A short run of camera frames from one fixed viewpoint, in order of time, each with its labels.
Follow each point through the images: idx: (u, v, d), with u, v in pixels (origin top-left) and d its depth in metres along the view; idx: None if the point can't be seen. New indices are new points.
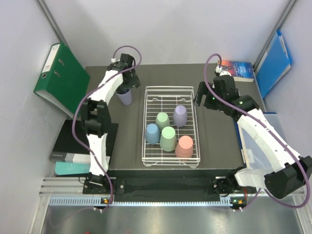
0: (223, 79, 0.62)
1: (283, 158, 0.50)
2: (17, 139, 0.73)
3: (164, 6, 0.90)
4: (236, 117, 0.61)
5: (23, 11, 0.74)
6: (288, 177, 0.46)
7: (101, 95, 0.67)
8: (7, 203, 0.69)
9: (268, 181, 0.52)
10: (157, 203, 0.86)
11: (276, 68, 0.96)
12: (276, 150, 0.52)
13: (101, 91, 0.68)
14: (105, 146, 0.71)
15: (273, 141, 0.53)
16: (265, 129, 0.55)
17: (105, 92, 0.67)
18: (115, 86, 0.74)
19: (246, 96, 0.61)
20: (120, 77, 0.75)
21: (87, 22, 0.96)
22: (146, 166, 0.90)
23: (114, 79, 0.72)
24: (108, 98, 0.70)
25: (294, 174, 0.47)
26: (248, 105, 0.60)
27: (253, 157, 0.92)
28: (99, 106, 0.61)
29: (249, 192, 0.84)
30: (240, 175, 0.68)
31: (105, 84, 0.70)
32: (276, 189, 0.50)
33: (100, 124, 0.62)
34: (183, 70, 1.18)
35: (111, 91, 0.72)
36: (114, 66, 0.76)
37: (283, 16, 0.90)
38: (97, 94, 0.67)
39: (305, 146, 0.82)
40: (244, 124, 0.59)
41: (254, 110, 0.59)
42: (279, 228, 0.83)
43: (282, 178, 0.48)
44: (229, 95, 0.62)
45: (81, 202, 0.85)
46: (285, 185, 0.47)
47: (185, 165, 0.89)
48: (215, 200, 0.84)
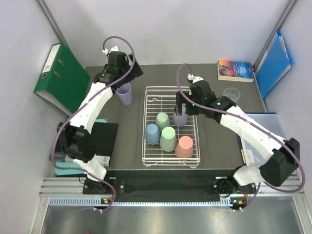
0: (197, 85, 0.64)
1: (270, 146, 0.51)
2: (17, 139, 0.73)
3: (164, 6, 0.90)
4: (218, 118, 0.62)
5: (23, 11, 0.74)
6: (279, 162, 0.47)
7: (82, 119, 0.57)
8: (7, 203, 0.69)
9: (264, 172, 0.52)
10: (157, 203, 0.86)
11: (276, 69, 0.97)
12: (262, 140, 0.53)
13: (82, 113, 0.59)
14: (96, 160, 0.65)
15: (256, 131, 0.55)
16: (247, 123, 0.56)
17: (87, 115, 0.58)
18: (103, 102, 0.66)
19: (223, 97, 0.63)
20: (107, 91, 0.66)
21: (87, 22, 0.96)
22: (146, 166, 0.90)
23: (100, 95, 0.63)
24: (93, 119, 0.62)
25: (283, 157, 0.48)
26: (226, 104, 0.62)
27: (253, 157, 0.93)
28: (79, 133, 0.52)
29: (248, 192, 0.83)
30: (238, 175, 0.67)
31: (88, 103, 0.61)
32: (272, 177, 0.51)
33: (83, 152, 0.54)
34: (183, 70, 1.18)
35: (97, 111, 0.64)
36: (101, 76, 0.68)
37: (283, 17, 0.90)
38: (77, 118, 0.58)
39: (305, 146, 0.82)
40: (226, 122, 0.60)
41: (232, 108, 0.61)
42: (279, 228, 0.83)
43: (273, 165, 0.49)
44: (207, 99, 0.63)
45: (81, 202, 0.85)
46: (279, 170, 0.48)
47: (185, 165, 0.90)
48: (216, 200, 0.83)
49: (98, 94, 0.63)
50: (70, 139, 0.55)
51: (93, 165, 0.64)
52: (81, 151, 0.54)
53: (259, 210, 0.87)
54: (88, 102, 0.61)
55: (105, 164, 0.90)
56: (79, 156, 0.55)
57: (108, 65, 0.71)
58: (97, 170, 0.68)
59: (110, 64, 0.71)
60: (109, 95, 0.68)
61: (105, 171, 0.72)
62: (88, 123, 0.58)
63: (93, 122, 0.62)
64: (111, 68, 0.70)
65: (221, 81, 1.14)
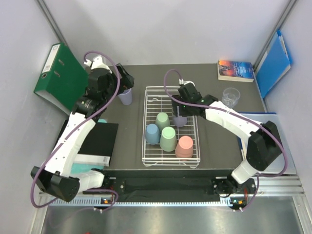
0: (184, 86, 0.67)
1: (249, 129, 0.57)
2: (17, 139, 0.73)
3: (164, 6, 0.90)
4: (203, 114, 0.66)
5: (23, 11, 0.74)
6: (257, 142, 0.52)
7: (57, 163, 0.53)
8: (7, 203, 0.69)
9: (250, 158, 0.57)
10: (157, 203, 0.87)
11: (276, 68, 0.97)
12: (241, 126, 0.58)
13: (58, 155, 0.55)
14: (87, 179, 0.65)
15: (235, 119, 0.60)
16: (226, 113, 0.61)
17: (64, 157, 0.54)
18: (83, 136, 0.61)
19: (206, 95, 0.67)
20: (87, 124, 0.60)
21: (87, 22, 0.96)
22: (146, 166, 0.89)
23: (78, 130, 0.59)
24: (72, 159, 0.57)
25: (261, 137, 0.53)
26: (209, 101, 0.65)
27: None
28: (54, 180, 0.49)
29: (249, 192, 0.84)
30: (236, 173, 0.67)
31: (65, 142, 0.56)
32: (257, 162, 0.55)
33: (62, 195, 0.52)
34: (182, 70, 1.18)
35: (77, 147, 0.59)
36: (81, 104, 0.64)
37: (283, 16, 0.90)
38: (53, 162, 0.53)
39: (305, 146, 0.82)
40: (211, 116, 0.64)
41: (215, 103, 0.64)
42: (279, 228, 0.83)
43: (253, 147, 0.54)
44: (194, 99, 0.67)
45: (81, 202, 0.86)
46: (259, 151, 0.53)
47: (185, 166, 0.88)
48: (215, 200, 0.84)
49: (76, 130, 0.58)
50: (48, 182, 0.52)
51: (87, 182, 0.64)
52: (60, 194, 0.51)
53: (259, 210, 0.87)
54: (64, 141, 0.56)
55: (105, 164, 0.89)
56: (60, 198, 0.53)
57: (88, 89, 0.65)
58: (92, 183, 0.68)
59: (90, 88, 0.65)
60: (91, 125, 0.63)
61: (102, 178, 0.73)
62: (66, 166, 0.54)
63: (72, 161, 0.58)
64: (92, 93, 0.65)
65: (221, 81, 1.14)
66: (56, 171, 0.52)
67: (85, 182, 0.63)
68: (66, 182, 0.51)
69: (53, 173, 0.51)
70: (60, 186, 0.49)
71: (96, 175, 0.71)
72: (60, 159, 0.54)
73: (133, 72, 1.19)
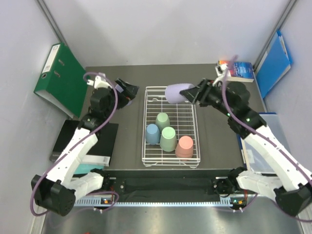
0: (238, 93, 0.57)
1: (296, 179, 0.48)
2: (17, 139, 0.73)
3: (164, 7, 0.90)
4: (243, 134, 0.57)
5: (24, 11, 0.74)
6: (302, 197, 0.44)
7: (59, 173, 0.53)
8: (7, 203, 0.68)
9: (281, 200, 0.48)
10: (157, 203, 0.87)
11: (277, 69, 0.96)
12: (288, 170, 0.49)
13: (61, 165, 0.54)
14: (86, 187, 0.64)
15: (283, 161, 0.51)
16: (276, 148, 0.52)
17: (66, 167, 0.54)
18: (86, 149, 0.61)
19: (254, 111, 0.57)
20: (90, 137, 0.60)
21: (87, 22, 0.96)
22: (146, 166, 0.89)
23: (82, 143, 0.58)
24: (73, 170, 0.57)
25: (308, 192, 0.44)
26: (255, 121, 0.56)
27: (253, 157, 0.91)
28: (54, 189, 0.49)
29: (249, 192, 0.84)
30: (242, 180, 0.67)
31: (69, 152, 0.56)
32: (288, 207, 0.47)
33: (57, 207, 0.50)
34: (182, 70, 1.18)
35: (79, 160, 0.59)
36: (87, 122, 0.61)
37: (283, 16, 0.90)
38: (55, 171, 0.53)
39: (305, 146, 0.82)
40: (252, 142, 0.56)
41: (262, 127, 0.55)
42: (279, 228, 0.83)
43: (295, 197, 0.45)
44: (240, 110, 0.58)
45: (81, 202, 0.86)
46: (300, 205, 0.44)
47: (185, 166, 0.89)
48: (216, 200, 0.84)
49: (80, 143, 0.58)
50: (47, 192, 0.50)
51: (84, 189, 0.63)
52: (56, 205, 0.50)
53: (260, 210, 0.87)
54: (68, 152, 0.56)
55: (105, 164, 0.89)
56: (54, 211, 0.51)
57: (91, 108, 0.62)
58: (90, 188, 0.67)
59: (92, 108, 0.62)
60: (94, 141, 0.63)
61: (101, 179, 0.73)
62: (66, 176, 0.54)
63: (72, 173, 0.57)
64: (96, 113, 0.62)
65: None
66: (57, 180, 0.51)
67: (83, 189, 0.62)
68: (65, 192, 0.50)
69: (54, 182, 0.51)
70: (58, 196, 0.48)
71: (94, 178, 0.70)
72: (62, 169, 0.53)
73: (133, 72, 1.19)
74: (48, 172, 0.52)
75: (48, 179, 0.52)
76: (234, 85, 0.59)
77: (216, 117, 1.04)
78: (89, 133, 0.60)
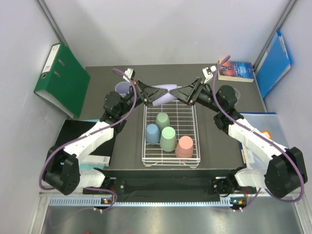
0: (226, 94, 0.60)
1: (271, 152, 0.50)
2: (17, 139, 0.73)
3: (164, 6, 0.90)
4: (226, 130, 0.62)
5: (24, 10, 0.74)
6: (278, 166, 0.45)
7: (75, 149, 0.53)
8: (7, 203, 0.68)
9: (268, 181, 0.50)
10: (157, 203, 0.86)
11: (277, 68, 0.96)
12: (263, 146, 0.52)
13: (79, 143, 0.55)
14: (86, 179, 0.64)
15: (258, 139, 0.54)
16: (250, 131, 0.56)
17: (83, 146, 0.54)
18: (101, 141, 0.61)
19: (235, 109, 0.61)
20: (109, 130, 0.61)
21: (86, 22, 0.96)
22: (146, 166, 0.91)
23: (101, 132, 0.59)
24: (85, 153, 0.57)
25: (283, 162, 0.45)
26: (235, 116, 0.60)
27: (254, 157, 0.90)
28: (68, 161, 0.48)
29: (249, 192, 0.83)
30: (240, 176, 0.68)
31: (88, 136, 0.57)
32: (275, 187, 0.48)
33: (63, 183, 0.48)
34: (181, 70, 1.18)
35: (93, 146, 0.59)
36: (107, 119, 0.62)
37: (284, 16, 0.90)
38: (72, 146, 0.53)
39: (305, 146, 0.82)
40: (233, 133, 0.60)
41: (239, 120, 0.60)
42: (279, 227, 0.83)
43: (272, 169, 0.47)
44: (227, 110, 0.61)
45: (81, 202, 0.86)
46: (279, 176, 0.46)
47: (185, 165, 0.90)
48: (216, 200, 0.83)
49: (100, 131, 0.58)
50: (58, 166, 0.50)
51: (85, 181, 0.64)
52: (63, 180, 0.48)
53: (259, 209, 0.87)
54: (88, 135, 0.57)
55: (105, 163, 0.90)
56: (57, 188, 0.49)
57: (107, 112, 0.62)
58: (91, 181, 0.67)
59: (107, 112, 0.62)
60: (110, 136, 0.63)
61: (102, 178, 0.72)
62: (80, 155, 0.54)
63: (84, 156, 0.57)
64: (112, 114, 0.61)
65: (222, 81, 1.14)
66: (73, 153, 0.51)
67: (84, 180, 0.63)
68: (74, 170, 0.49)
69: (70, 155, 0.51)
70: (69, 168, 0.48)
71: (97, 175, 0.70)
72: (79, 147, 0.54)
73: None
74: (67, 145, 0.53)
75: (64, 151, 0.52)
76: (225, 89, 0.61)
77: None
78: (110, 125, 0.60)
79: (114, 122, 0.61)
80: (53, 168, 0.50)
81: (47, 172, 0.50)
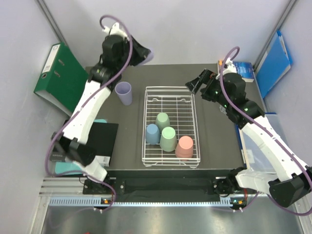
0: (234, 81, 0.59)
1: (291, 168, 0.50)
2: (17, 139, 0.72)
3: (164, 6, 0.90)
4: (241, 124, 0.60)
5: (23, 10, 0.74)
6: (296, 187, 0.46)
7: (75, 129, 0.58)
8: (7, 203, 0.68)
9: (274, 190, 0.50)
10: (157, 203, 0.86)
11: (277, 69, 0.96)
12: (282, 161, 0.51)
13: (76, 123, 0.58)
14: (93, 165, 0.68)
15: (279, 150, 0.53)
16: (272, 138, 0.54)
17: (81, 125, 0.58)
18: (99, 105, 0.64)
19: (252, 102, 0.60)
20: (102, 91, 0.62)
21: (87, 21, 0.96)
22: (146, 166, 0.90)
23: (94, 99, 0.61)
24: (88, 125, 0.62)
25: (301, 183, 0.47)
26: (253, 111, 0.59)
27: (253, 157, 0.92)
28: (73, 145, 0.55)
29: (249, 192, 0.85)
30: (241, 177, 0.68)
31: (81, 110, 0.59)
32: (281, 199, 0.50)
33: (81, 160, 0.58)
34: (181, 70, 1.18)
35: (92, 117, 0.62)
36: (95, 73, 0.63)
37: (283, 17, 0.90)
38: (71, 127, 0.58)
39: (305, 146, 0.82)
40: (249, 131, 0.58)
41: (260, 117, 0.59)
42: (279, 227, 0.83)
43: (288, 187, 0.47)
44: (236, 100, 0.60)
45: (81, 202, 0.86)
46: (292, 195, 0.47)
47: (185, 166, 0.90)
48: (215, 200, 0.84)
49: (92, 98, 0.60)
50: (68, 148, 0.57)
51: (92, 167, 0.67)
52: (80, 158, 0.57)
53: (259, 209, 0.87)
54: (81, 109, 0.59)
55: (105, 164, 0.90)
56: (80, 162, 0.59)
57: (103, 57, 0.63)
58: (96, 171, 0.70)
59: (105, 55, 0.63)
60: (107, 95, 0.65)
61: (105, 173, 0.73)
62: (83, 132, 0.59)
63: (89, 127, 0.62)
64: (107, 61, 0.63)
65: None
66: (74, 137, 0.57)
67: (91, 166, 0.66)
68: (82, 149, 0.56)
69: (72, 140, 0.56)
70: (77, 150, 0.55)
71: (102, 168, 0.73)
72: (78, 126, 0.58)
73: (133, 72, 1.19)
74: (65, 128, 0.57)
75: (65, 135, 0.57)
76: (230, 75, 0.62)
77: (216, 117, 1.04)
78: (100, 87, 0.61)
79: (105, 76, 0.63)
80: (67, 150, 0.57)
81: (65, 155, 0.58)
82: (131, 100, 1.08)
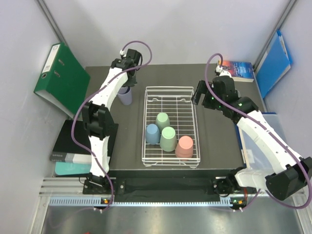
0: (222, 80, 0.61)
1: (285, 160, 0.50)
2: (17, 138, 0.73)
3: (164, 7, 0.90)
4: (236, 119, 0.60)
5: (24, 10, 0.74)
6: (290, 178, 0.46)
7: (102, 99, 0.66)
8: (7, 203, 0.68)
9: (270, 184, 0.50)
10: (157, 203, 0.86)
11: (277, 68, 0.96)
12: (277, 152, 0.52)
13: (103, 93, 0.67)
14: (106, 151, 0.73)
15: (273, 143, 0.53)
16: (265, 131, 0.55)
17: (107, 95, 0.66)
18: (119, 86, 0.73)
19: (246, 98, 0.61)
20: (124, 75, 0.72)
21: (87, 22, 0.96)
22: (146, 166, 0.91)
23: (117, 79, 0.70)
24: (111, 99, 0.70)
25: (295, 173, 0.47)
26: (248, 107, 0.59)
27: (253, 157, 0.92)
28: (100, 110, 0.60)
29: (249, 192, 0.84)
30: (240, 176, 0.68)
31: (108, 85, 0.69)
32: (277, 191, 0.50)
33: (103, 128, 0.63)
34: (181, 70, 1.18)
35: (115, 93, 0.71)
36: (118, 62, 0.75)
37: (283, 17, 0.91)
38: (99, 97, 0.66)
39: (305, 146, 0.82)
40: (244, 126, 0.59)
41: (253, 112, 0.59)
42: (279, 227, 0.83)
43: (282, 179, 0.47)
44: (228, 98, 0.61)
45: (81, 202, 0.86)
46: (287, 186, 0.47)
47: (185, 165, 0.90)
48: (216, 200, 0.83)
49: (116, 78, 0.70)
50: (92, 116, 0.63)
51: (104, 151, 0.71)
52: (102, 125, 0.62)
53: (259, 209, 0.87)
54: (107, 84, 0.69)
55: None
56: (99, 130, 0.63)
57: (126, 57, 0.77)
58: (104, 160, 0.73)
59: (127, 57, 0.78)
60: (125, 80, 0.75)
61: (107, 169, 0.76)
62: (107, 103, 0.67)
63: (112, 101, 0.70)
64: (128, 60, 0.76)
65: None
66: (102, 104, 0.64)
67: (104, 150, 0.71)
68: (107, 116, 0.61)
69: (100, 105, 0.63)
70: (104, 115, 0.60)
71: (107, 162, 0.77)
72: (105, 97, 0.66)
73: None
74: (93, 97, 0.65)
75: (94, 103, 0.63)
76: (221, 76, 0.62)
77: (215, 117, 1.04)
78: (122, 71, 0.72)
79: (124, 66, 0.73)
80: (90, 119, 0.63)
81: (87, 124, 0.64)
82: (132, 100, 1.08)
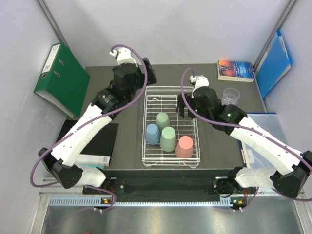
0: (204, 93, 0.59)
1: (288, 161, 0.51)
2: (17, 138, 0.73)
3: (164, 6, 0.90)
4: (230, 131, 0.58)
5: (24, 10, 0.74)
6: (299, 178, 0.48)
7: (64, 151, 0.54)
8: (6, 203, 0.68)
9: (279, 185, 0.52)
10: (157, 203, 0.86)
11: (277, 68, 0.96)
12: (279, 155, 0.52)
13: (67, 143, 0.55)
14: (88, 175, 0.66)
15: (272, 146, 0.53)
16: (262, 136, 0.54)
17: (70, 147, 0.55)
18: (96, 129, 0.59)
19: (231, 106, 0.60)
20: (101, 119, 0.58)
21: (86, 21, 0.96)
22: (146, 166, 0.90)
23: (91, 124, 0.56)
24: (80, 147, 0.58)
25: (302, 171, 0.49)
26: (236, 114, 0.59)
27: (253, 157, 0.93)
28: (56, 167, 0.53)
29: (249, 192, 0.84)
30: (240, 178, 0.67)
31: (76, 132, 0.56)
32: (287, 190, 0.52)
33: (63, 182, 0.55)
34: (181, 70, 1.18)
35: (86, 140, 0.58)
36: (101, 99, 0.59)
37: (283, 16, 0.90)
38: (61, 148, 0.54)
39: (305, 146, 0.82)
40: (239, 135, 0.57)
41: (243, 119, 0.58)
42: (279, 227, 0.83)
43: (292, 180, 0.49)
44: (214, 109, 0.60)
45: (81, 202, 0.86)
46: (297, 185, 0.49)
47: (185, 166, 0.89)
48: (216, 200, 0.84)
49: (89, 123, 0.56)
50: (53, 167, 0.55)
51: (87, 177, 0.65)
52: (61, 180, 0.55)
53: (259, 209, 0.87)
54: (75, 131, 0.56)
55: (105, 163, 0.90)
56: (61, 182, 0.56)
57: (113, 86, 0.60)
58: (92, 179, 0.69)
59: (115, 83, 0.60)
60: (107, 122, 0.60)
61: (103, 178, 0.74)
62: (70, 155, 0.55)
63: (80, 150, 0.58)
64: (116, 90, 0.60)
65: (221, 81, 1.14)
66: (59, 159, 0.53)
67: (87, 177, 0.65)
68: (66, 171, 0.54)
69: (57, 160, 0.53)
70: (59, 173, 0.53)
71: (98, 174, 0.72)
72: (67, 148, 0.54)
73: None
74: (53, 147, 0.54)
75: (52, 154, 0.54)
76: (202, 89, 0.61)
77: None
78: (100, 115, 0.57)
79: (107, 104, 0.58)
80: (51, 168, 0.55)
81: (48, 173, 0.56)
82: None
